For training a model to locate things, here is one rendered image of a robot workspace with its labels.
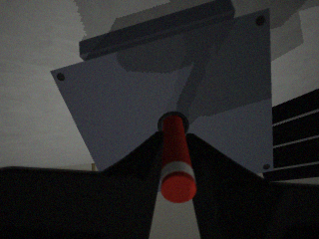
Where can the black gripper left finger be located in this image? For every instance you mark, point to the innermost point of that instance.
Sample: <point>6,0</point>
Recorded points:
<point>119,201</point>

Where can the grey sloped panel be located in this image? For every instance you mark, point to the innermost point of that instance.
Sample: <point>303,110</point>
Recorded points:
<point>201,64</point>

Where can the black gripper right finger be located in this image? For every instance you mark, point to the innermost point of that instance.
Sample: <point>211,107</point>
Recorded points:
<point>232,202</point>

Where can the dark red cylinder with grey band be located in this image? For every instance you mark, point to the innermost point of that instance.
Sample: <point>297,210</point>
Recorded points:
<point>177,183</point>

